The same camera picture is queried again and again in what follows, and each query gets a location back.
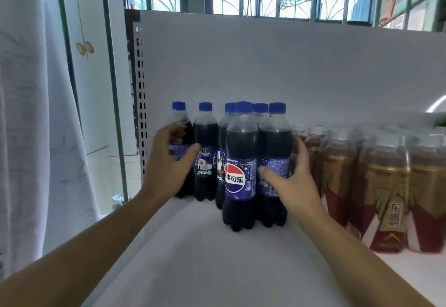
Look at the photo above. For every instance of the person's right hand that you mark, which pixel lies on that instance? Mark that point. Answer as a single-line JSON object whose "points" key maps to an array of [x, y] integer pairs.
{"points": [[296, 185]]}

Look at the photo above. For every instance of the person's left hand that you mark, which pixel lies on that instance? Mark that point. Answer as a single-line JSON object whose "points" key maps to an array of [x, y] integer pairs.
{"points": [[164, 171]]}

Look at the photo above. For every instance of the group of blue-capped cola bottles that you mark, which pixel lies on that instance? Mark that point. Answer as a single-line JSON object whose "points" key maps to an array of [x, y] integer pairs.
{"points": [[240, 150]]}

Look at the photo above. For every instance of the row of amber drink bottles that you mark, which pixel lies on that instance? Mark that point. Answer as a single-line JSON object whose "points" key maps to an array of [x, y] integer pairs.
{"points": [[383, 185]]}

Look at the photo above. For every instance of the white metal shelf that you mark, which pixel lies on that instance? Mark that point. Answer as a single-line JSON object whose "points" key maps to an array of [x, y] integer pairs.
{"points": [[293, 59]]}

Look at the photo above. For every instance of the person's right forearm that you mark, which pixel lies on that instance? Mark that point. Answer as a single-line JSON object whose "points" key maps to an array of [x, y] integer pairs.
{"points": [[362, 268]]}

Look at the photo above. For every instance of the person's left forearm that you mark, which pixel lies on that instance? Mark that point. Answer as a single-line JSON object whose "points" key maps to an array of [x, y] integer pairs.
{"points": [[76, 254]]}

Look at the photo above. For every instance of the white panelled door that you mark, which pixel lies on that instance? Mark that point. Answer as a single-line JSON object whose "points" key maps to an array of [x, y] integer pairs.
{"points": [[90, 108]]}

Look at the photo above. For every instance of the white bamboo print curtain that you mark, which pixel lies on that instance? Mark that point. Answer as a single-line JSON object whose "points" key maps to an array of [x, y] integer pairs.
{"points": [[35, 108]]}

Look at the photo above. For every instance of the small brass pendant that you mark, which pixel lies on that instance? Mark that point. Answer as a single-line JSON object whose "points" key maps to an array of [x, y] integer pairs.
{"points": [[85, 47]]}

